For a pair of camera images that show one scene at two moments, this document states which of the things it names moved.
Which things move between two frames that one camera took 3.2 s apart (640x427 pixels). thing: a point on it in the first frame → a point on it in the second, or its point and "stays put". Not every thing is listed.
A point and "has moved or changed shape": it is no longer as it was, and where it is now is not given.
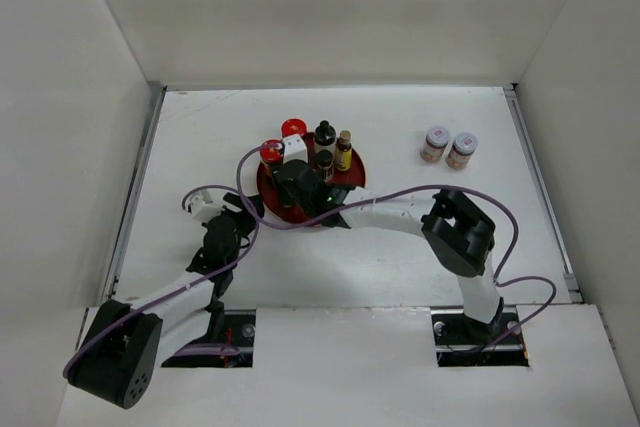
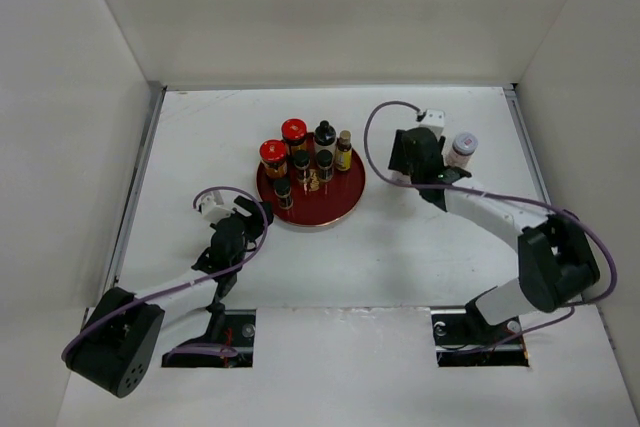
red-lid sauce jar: (270, 156) stays put
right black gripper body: (286, 195) → (441, 144)
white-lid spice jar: (437, 138) has moved or changed shape
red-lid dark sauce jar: (293, 127) stays put
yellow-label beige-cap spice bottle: (344, 155) stays put
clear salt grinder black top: (325, 137) stays put
